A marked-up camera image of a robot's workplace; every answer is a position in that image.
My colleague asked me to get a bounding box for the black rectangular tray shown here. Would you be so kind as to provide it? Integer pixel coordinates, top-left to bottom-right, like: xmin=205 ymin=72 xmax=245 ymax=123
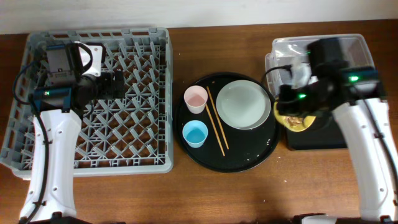
xmin=286 ymin=118 xmax=347 ymax=151

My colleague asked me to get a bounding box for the food scraps pile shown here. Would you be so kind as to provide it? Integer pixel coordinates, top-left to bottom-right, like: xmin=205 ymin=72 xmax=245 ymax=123
xmin=284 ymin=116 xmax=303 ymax=128

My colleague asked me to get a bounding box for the pink cup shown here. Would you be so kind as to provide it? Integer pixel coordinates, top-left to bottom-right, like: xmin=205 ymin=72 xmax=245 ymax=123
xmin=183 ymin=85 xmax=208 ymax=114

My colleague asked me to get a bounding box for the wooden chopstick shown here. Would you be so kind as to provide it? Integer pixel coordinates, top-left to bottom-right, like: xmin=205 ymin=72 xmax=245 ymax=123
xmin=205 ymin=104 xmax=225 ymax=157
xmin=206 ymin=86 xmax=229 ymax=150

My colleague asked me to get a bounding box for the blue cup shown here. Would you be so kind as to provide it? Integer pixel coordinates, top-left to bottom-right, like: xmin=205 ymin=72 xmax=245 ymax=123
xmin=182 ymin=120 xmax=208 ymax=148

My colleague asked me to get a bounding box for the clear plastic bin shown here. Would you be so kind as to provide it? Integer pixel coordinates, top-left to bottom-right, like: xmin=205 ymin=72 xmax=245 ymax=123
xmin=264 ymin=33 xmax=377 ymax=100

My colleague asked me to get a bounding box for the grey plate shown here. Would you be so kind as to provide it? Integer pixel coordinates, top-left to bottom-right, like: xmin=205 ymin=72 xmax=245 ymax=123
xmin=216 ymin=80 xmax=271 ymax=130

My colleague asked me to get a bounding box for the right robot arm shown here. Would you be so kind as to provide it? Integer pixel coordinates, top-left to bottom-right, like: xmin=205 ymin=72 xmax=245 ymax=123
xmin=274 ymin=37 xmax=397 ymax=223

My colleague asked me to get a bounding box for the yellow bowl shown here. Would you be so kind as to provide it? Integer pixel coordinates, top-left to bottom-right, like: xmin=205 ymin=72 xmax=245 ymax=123
xmin=273 ymin=103 xmax=316 ymax=133

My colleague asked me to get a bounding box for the grey dishwasher rack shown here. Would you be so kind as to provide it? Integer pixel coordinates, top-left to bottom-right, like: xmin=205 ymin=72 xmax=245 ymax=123
xmin=17 ymin=28 xmax=174 ymax=177

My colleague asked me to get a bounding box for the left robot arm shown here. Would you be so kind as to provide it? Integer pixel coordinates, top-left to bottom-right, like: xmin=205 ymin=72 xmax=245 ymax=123
xmin=19 ymin=41 xmax=125 ymax=223

